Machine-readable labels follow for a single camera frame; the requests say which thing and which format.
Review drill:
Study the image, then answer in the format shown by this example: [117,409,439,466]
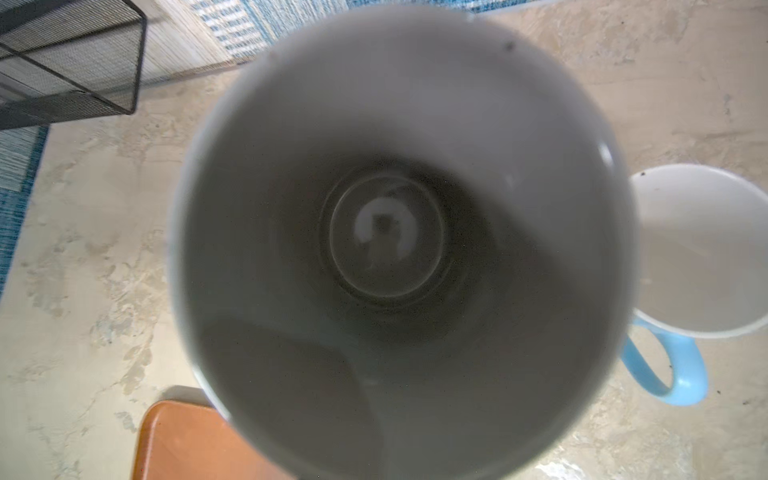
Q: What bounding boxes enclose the grey mug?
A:
[168,5,638,479]

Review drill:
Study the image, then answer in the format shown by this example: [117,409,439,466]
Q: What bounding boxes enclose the light blue mug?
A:
[621,164,767,406]

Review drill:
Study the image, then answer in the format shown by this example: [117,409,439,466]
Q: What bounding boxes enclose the brown plastic tray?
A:
[132,400,292,479]

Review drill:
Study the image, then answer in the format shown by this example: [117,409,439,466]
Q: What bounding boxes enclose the black wire shelf rack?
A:
[1,0,148,130]

